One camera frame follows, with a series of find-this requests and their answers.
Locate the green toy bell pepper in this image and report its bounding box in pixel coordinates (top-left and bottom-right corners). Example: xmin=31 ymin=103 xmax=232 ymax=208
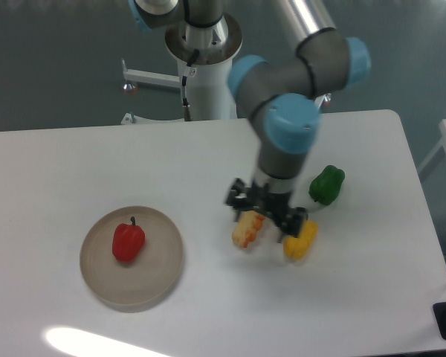
xmin=308 ymin=165 xmax=346 ymax=206

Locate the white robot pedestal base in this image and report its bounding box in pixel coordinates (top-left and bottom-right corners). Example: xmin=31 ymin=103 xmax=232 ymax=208
xmin=123 ymin=1 xmax=347 ymax=121

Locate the orange toy corn piece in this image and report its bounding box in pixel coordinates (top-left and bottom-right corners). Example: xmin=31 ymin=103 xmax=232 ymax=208
xmin=231 ymin=210 xmax=265 ymax=248

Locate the yellow toy bell pepper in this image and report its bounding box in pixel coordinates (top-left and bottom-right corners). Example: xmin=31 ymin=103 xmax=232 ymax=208
xmin=283 ymin=220 xmax=319 ymax=261

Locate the beige round plate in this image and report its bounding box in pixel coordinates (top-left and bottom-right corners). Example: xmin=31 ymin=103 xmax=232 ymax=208
xmin=80 ymin=206 xmax=184 ymax=312

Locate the red toy bell pepper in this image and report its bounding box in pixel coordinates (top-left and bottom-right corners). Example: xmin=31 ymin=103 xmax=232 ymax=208
xmin=111 ymin=216 xmax=146 ymax=263

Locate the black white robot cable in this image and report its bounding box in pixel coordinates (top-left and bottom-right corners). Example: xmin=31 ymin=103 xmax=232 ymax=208
xmin=180 ymin=48 xmax=200 ymax=121

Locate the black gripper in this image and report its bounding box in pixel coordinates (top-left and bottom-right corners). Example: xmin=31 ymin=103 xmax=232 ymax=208
xmin=225 ymin=178 xmax=308 ymax=242

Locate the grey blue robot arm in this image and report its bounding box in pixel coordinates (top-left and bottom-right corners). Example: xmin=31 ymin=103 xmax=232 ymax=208
xmin=129 ymin=1 xmax=371 ymax=237

